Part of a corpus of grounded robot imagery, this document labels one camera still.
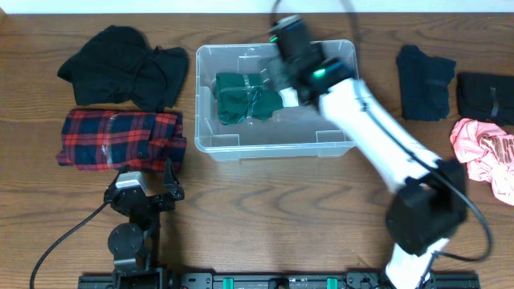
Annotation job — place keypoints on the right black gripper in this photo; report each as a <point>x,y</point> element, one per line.
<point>280,65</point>

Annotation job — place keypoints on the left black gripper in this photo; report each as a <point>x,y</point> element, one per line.
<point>148,201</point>

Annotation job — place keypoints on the dark green garment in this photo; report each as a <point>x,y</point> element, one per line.
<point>241,96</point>

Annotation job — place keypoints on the dark navy garment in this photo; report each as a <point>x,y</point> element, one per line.
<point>424,84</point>

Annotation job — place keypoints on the black taped garment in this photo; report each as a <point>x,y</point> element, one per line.
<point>485,97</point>

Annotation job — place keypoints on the pink shirt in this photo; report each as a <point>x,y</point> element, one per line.
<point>487,150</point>

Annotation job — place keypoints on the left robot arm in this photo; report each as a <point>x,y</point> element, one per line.
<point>135,244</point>

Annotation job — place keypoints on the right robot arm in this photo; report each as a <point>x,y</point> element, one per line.
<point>429,193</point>

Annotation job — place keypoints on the white label in bin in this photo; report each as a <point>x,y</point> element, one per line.
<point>289,97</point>

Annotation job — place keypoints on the red navy plaid shirt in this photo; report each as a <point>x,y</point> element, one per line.
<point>99,139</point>

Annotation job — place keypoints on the clear plastic storage bin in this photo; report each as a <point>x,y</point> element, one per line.
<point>291,132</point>

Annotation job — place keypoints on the black crumpled garment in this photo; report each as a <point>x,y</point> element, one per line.
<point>118,65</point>

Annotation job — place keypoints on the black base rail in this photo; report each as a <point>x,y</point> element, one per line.
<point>348,280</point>

